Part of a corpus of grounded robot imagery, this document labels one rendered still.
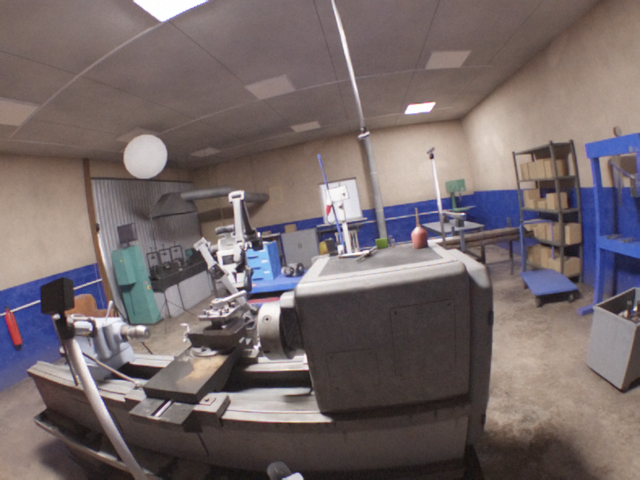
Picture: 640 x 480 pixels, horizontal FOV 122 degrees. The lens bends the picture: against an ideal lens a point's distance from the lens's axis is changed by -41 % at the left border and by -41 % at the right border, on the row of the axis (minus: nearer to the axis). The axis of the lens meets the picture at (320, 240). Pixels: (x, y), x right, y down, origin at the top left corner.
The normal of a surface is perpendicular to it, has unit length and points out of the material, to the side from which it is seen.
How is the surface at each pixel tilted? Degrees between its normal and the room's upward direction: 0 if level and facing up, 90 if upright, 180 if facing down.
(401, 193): 90
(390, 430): 90
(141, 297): 90
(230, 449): 90
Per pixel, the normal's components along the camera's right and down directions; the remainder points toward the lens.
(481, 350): -0.15, 0.14
